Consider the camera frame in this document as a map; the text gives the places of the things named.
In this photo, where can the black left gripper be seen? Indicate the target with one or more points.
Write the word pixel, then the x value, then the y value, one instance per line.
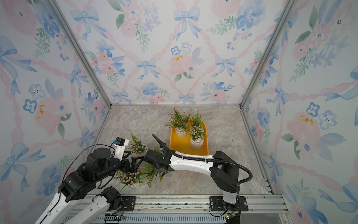
pixel 129 167

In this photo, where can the red flower plant front pot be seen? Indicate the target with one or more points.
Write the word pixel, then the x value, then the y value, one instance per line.
pixel 150 175

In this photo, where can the red flower plant pot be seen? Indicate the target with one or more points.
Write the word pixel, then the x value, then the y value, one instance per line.
pixel 150 175
pixel 179 120

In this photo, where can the pink flower plant pot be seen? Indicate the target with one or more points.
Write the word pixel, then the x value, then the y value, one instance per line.
pixel 138 148
pixel 129 180
pixel 196 137

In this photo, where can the yellow plastic storage tray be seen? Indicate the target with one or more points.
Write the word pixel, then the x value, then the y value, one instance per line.
pixel 182 144

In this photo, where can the pink flower plant back pot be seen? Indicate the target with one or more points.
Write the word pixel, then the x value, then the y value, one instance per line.
pixel 196 137

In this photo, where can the orange flower plant white pot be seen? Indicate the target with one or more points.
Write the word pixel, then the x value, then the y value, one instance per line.
pixel 196 122

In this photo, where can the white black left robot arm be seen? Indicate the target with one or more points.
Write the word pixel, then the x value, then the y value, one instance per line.
pixel 99 165

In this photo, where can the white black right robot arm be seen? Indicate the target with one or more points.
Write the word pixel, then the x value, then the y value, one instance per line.
pixel 222 169

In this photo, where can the pink flower plant front pot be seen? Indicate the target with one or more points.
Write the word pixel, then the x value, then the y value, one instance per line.
pixel 129 180

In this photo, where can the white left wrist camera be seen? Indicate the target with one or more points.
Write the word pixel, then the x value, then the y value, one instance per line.
pixel 119 146

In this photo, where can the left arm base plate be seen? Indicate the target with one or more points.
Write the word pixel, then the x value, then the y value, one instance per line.
pixel 123 203

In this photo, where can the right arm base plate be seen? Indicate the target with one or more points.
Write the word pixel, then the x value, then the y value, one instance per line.
pixel 218 204

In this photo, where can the aluminium front rail frame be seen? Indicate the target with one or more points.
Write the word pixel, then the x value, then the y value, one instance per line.
pixel 193 209

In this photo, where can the aluminium left corner post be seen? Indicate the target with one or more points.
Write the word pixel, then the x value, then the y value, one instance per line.
pixel 56 11

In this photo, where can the aluminium corner post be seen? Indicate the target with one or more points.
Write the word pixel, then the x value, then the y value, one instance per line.
pixel 56 11
pixel 286 13

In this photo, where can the aluminium right corner post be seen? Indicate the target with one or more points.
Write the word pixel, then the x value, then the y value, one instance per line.
pixel 286 13

